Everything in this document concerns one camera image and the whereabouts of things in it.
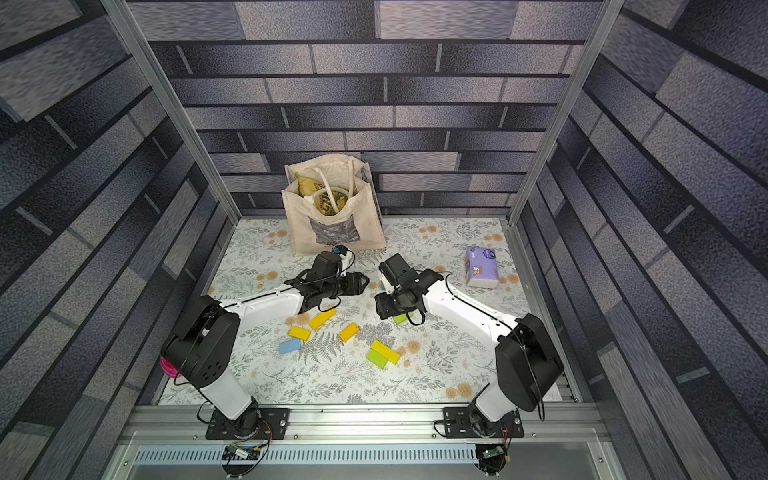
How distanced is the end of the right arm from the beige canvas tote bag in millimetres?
223

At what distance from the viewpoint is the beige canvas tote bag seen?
89 cm

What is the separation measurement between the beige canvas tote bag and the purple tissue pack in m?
0.34

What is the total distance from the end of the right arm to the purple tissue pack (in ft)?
1.13

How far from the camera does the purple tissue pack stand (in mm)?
987

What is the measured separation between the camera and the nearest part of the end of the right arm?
60 centimetres
